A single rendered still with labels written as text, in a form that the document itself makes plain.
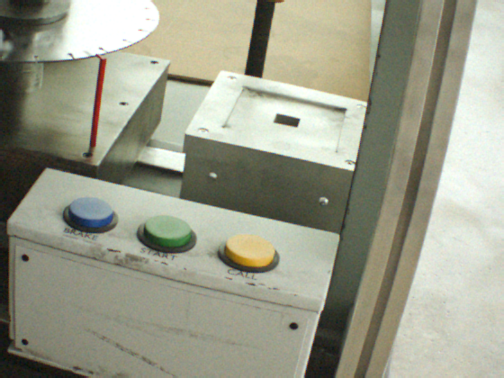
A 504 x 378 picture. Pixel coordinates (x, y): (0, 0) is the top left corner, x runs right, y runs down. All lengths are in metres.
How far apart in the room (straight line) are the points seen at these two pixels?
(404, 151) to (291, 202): 0.26
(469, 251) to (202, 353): 1.98
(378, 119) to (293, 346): 0.22
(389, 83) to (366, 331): 0.22
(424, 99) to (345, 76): 0.86
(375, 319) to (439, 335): 1.54
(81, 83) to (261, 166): 0.31
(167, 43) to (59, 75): 0.43
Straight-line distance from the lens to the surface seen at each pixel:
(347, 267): 1.04
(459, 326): 2.54
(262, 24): 1.32
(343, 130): 1.15
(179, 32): 1.77
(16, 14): 1.21
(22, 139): 1.16
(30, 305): 0.96
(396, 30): 0.94
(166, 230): 0.91
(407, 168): 0.87
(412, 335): 2.46
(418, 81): 0.84
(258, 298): 0.88
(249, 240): 0.91
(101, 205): 0.93
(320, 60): 1.75
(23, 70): 1.26
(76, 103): 1.25
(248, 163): 1.08
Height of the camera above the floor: 1.37
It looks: 28 degrees down
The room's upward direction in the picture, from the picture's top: 10 degrees clockwise
